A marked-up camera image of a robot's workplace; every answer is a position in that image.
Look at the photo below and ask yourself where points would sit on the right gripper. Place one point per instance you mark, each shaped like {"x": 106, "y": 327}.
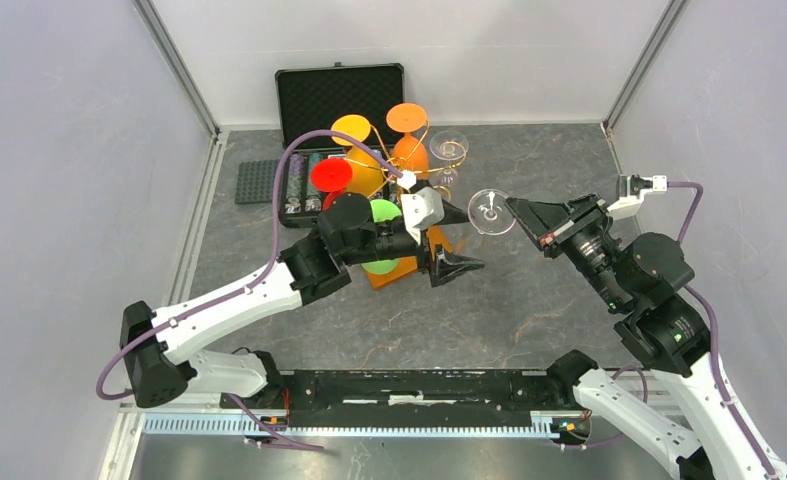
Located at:
{"x": 538, "y": 217}

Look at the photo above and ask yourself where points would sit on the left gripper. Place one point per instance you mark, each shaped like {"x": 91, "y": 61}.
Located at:
{"x": 446, "y": 266}

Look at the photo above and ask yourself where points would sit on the clear wine glass front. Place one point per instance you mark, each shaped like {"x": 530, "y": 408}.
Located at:
{"x": 489, "y": 213}

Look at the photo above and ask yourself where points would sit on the clear wine glass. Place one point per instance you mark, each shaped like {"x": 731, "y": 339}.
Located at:
{"x": 449, "y": 149}
{"x": 489, "y": 213}

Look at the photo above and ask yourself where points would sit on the clear wine glass back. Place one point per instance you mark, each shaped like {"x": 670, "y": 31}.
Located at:
{"x": 449, "y": 149}

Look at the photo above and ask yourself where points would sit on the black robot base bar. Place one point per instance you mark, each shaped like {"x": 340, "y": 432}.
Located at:
{"x": 408, "y": 398}

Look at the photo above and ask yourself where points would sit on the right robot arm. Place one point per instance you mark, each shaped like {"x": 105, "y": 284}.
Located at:
{"x": 642, "y": 284}

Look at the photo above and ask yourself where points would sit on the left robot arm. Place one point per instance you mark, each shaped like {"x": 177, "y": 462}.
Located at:
{"x": 165, "y": 349}

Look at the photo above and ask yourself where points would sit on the orange wooden rack base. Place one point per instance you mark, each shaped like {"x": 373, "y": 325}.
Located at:
{"x": 408, "y": 265}

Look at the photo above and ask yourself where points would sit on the yellow wine glass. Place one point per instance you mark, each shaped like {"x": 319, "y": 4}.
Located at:
{"x": 367, "y": 178}

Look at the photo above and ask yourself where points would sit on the orange wine glass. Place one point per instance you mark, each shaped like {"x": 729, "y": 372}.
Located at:
{"x": 409, "y": 153}

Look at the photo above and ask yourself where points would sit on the red wine glass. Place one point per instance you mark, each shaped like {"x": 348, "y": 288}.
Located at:
{"x": 331, "y": 176}

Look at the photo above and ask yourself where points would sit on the black poker chip case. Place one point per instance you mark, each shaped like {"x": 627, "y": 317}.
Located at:
{"x": 312, "y": 99}

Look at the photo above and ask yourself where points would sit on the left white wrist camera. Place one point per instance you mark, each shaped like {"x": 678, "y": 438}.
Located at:
{"x": 421, "y": 210}

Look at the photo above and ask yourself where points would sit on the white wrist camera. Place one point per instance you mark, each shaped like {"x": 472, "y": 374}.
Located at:
{"x": 421, "y": 210}
{"x": 631, "y": 193}

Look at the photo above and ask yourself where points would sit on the gold wire glass rack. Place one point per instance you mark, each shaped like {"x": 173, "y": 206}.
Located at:
{"x": 387, "y": 153}

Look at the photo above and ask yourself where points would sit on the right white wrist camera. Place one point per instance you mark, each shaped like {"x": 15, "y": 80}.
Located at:
{"x": 631, "y": 193}

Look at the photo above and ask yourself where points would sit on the white slotted cable duct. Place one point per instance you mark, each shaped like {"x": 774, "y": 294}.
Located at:
{"x": 239, "y": 424}

